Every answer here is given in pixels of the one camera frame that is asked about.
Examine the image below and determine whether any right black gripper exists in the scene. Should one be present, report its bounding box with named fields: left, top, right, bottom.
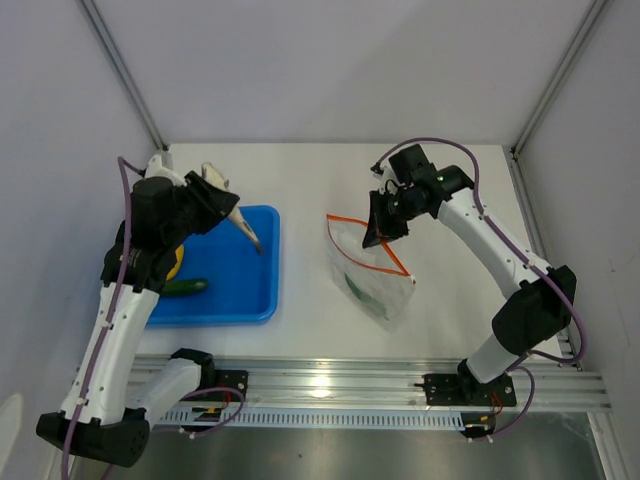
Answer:
left=362, top=187, right=426, bottom=250

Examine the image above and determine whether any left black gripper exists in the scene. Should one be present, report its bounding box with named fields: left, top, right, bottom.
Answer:
left=165, top=170, right=240, bottom=246

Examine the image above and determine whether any grey toy fish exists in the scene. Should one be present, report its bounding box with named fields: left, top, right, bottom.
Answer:
left=201, top=162, right=264, bottom=255

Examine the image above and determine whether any clear zip bag orange zipper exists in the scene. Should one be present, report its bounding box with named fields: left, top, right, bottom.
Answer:
left=326, top=214, right=416, bottom=332

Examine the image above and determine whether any yellow orange mango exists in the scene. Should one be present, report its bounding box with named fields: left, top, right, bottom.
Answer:
left=166, top=245, right=185, bottom=282

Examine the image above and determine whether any green chili pepper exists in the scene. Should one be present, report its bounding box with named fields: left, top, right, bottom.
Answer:
left=343, top=273, right=389, bottom=321

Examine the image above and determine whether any dark green cucumber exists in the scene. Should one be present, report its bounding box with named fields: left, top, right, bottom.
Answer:
left=161, top=278, right=209, bottom=298

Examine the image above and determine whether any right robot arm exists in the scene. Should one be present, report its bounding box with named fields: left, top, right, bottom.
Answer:
left=362, top=138, right=577, bottom=404

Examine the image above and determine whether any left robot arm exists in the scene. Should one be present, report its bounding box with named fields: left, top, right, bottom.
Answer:
left=36, top=164, right=239, bottom=467

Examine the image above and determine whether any blue plastic bin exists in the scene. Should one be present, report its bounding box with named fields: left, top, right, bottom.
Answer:
left=148, top=205, right=281, bottom=328

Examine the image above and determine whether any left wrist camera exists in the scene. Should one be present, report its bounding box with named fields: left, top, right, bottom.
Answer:
left=143, top=151, right=186, bottom=186

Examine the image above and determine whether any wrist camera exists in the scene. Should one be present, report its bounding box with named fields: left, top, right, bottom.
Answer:
left=370, top=163, right=398, bottom=194
left=143, top=151, right=186, bottom=186

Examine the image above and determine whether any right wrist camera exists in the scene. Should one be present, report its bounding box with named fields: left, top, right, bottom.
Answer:
left=370, top=163, right=398, bottom=194

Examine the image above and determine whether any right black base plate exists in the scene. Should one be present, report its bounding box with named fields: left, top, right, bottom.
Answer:
left=414, top=373, right=517, bottom=407

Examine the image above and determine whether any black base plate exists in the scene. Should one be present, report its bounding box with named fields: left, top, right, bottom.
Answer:
left=210, top=369, right=249, bottom=403
left=414, top=373, right=517, bottom=407

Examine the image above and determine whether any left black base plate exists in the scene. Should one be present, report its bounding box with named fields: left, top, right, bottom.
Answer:
left=210, top=369, right=249, bottom=403

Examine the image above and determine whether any white slotted cable duct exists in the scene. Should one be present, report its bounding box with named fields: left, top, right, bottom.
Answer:
left=159, top=407, right=465, bottom=431

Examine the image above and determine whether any aluminium mounting rail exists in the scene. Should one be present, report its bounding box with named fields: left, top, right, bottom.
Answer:
left=67, top=355, right=612, bottom=414

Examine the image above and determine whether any left aluminium frame post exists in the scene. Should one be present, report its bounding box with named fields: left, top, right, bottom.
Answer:
left=76, top=0, right=168, bottom=151

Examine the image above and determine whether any aluminium frame post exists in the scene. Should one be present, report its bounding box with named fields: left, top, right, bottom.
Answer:
left=510, top=0, right=613, bottom=160
left=76, top=0, right=168, bottom=151

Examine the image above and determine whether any right aluminium frame post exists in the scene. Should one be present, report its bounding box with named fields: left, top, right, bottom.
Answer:
left=510, top=0, right=613, bottom=160

